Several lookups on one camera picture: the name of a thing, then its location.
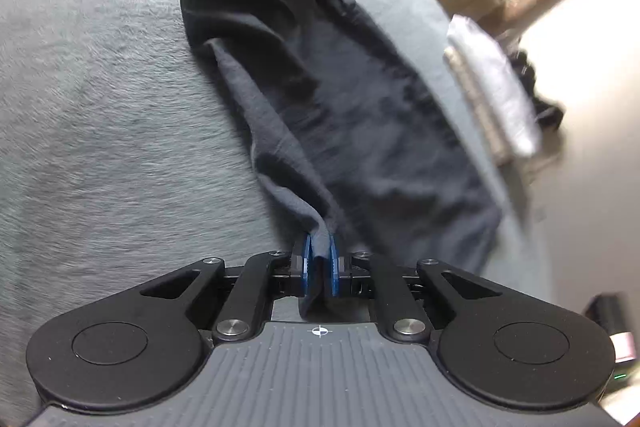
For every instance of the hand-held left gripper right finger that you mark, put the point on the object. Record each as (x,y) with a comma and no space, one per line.
(334,267)

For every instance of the white folded cloth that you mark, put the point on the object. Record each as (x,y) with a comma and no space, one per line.
(500,82)

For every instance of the cream folded cloth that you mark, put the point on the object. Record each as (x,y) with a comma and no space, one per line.
(475,107)

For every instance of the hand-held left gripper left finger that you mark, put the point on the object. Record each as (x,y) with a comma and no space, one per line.
(306,267)

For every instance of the grey fleece bed blanket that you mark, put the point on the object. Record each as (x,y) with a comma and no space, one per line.
(115,107)

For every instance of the dark navy pants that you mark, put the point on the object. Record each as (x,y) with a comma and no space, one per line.
(325,82)

